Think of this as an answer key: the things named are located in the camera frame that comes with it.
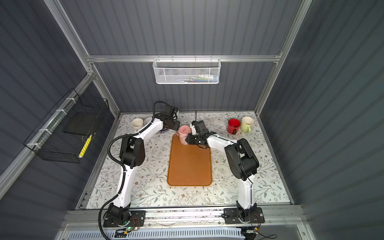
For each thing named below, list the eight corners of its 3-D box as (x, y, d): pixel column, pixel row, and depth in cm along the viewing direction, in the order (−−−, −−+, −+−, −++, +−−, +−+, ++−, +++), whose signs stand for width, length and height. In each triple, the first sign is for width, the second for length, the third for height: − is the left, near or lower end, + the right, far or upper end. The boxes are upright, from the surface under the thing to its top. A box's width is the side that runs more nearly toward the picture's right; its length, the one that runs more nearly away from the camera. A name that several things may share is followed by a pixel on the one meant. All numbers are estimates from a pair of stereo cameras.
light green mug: (237, 134, 109) (241, 125, 101) (240, 124, 115) (243, 114, 107) (248, 137, 107) (252, 128, 99) (250, 127, 114) (254, 117, 105)
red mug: (228, 136, 108) (230, 129, 102) (226, 124, 115) (227, 118, 109) (239, 136, 108) (242, 129, 102) (237, 124, 115) (239, 118, 109)
